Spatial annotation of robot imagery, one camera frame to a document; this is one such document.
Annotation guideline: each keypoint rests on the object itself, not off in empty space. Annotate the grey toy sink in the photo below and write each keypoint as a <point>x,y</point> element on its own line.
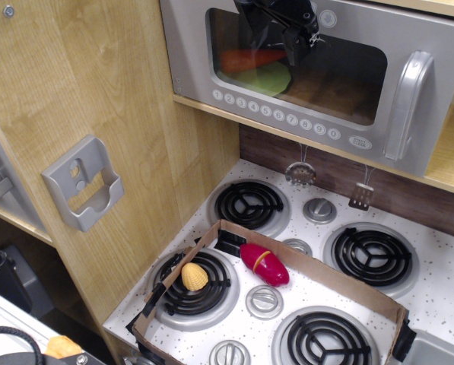
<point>427,349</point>

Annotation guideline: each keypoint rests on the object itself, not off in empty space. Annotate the centre grey stove knob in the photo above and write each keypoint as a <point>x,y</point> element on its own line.
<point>264,302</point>

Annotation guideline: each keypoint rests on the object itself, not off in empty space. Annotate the back right black burner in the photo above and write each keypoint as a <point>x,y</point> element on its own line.
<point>374,254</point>

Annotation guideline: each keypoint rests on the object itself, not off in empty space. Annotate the grey wall phone holder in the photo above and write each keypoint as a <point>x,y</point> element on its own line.
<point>69,175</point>

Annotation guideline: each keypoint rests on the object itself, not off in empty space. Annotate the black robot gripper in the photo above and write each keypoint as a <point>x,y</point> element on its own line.
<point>297,17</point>

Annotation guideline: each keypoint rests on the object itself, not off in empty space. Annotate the grey stove knob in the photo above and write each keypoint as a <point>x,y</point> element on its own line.
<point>264,302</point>
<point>319,211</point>
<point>229,352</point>

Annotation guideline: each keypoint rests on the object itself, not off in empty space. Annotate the hanging round strainer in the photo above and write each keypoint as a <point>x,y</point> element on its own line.
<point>301,173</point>

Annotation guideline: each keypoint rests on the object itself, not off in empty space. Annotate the back grey stove knob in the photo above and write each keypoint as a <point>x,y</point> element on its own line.
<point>319,211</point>

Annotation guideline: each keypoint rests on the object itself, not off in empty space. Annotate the brown cardboard barrier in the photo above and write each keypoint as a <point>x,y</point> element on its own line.
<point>312,283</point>

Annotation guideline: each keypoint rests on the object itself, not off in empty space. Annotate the silver wall screw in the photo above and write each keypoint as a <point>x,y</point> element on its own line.
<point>8,11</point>

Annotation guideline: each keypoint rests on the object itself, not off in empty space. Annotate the yellow toy corn piece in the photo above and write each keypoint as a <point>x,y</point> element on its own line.
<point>194,277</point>

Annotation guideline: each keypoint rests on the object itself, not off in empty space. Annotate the green toy plate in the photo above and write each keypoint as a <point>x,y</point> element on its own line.
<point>271,79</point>

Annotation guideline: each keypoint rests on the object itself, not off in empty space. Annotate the hanging small spatula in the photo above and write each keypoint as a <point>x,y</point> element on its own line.
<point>362,194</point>

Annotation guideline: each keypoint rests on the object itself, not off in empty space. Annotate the small middle grey knob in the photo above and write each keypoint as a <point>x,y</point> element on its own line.
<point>299,245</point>

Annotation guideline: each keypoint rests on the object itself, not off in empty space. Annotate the orange toy food piece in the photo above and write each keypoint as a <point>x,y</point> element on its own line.
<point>61,346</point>

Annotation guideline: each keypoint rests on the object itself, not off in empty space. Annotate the magenta toy vegetable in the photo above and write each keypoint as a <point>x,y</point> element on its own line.
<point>265,264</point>

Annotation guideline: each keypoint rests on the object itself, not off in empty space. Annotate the orange toy carrot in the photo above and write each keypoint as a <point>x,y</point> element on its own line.
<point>238,60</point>

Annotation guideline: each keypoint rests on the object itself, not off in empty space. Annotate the grey toy microwave door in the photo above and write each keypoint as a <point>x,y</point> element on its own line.
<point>378,84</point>

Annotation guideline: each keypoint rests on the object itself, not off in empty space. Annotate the front right black burner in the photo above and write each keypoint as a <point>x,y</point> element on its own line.
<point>323,335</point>

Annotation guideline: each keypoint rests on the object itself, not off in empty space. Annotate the front grey stove knob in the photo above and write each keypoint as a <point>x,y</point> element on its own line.
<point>229,352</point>

